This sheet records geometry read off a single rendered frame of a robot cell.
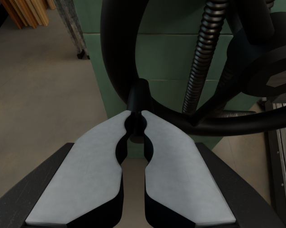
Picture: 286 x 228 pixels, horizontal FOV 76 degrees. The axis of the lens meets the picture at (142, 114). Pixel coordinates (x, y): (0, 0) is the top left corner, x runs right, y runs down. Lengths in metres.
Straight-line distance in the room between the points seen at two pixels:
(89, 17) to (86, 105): 0.84
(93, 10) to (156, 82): 0.21
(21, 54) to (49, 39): 0.23
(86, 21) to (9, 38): 1.53
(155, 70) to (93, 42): 0.14
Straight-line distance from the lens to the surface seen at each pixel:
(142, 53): 0.39
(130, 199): 0.93
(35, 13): 1.85
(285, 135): 1.02
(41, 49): 1.64
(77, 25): 1.31
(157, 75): 0.44
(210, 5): 0.22
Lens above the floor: 0.92
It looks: 58 degrees down
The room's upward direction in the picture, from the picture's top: 1 degrees clockwise
